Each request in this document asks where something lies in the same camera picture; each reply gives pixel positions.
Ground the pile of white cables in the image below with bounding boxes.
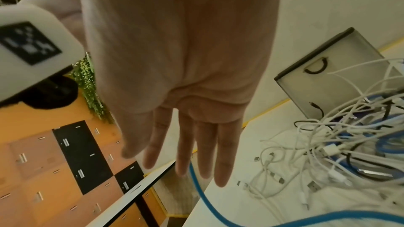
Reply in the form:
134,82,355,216
237,58,404,224

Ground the black round object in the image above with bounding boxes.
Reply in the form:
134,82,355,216
21,75,78,110

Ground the white board with black edge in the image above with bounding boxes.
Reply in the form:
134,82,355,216
85,161,177,227

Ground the person's right hand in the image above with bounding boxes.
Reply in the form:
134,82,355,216
19,0,283,188

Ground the long blue cable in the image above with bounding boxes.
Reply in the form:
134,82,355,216
188,161,404,227

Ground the grey storage box black handle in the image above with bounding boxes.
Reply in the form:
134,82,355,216
274,27,388,119

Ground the wall of orange black lockers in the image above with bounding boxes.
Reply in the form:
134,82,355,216
0,89,168,227

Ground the coiled blue cable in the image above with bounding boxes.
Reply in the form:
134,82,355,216
335,92,404,158

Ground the green leafy plant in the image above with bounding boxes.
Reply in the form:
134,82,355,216
71,51,115,125

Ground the black cable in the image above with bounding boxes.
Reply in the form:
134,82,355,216
293,101,404,180

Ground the white tracker block with marker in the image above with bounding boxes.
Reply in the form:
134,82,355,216
0,3,86,103

